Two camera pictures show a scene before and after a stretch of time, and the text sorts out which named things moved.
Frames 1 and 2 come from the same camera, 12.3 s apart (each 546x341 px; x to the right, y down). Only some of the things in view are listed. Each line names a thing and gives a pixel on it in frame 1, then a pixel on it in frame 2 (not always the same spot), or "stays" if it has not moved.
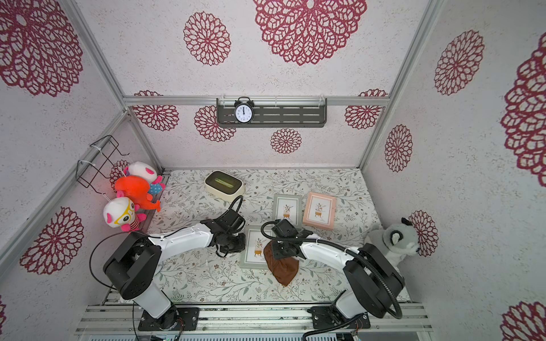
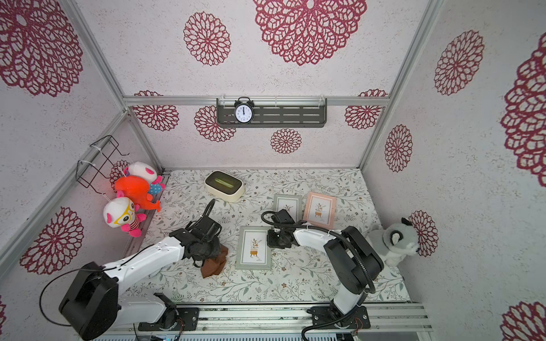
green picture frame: x=252 y=253 stays
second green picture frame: x=289 y=207 stays
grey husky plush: x=397 y=241 stays
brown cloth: x=284 y=270 -> x=215 y=266
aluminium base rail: x=244 y=320 stays
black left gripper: x=238 y=251 -> x=217 y=242
